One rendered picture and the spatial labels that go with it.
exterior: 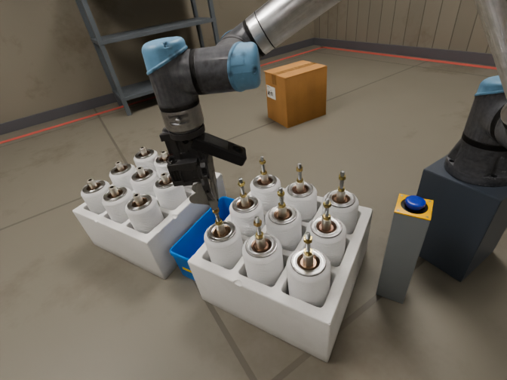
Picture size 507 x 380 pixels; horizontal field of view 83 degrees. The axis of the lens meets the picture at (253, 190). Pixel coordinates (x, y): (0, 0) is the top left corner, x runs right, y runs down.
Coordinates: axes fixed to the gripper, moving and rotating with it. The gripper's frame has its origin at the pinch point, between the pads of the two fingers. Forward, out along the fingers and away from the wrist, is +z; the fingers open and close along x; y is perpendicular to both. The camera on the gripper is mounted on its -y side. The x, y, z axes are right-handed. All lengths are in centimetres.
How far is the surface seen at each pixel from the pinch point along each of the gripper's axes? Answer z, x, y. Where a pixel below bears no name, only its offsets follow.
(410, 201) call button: 1.4, 5.5, -42.8
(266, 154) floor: 34, -80, -14
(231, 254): 13.6, 4.2, -1.4
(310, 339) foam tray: 26.5, 20.8, -18.1
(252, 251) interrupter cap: 9.0, 8.0, -7.1
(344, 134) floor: 35, -92, -59
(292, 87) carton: 11, -112, -33
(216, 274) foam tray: 16.5, 7.7, 2.8
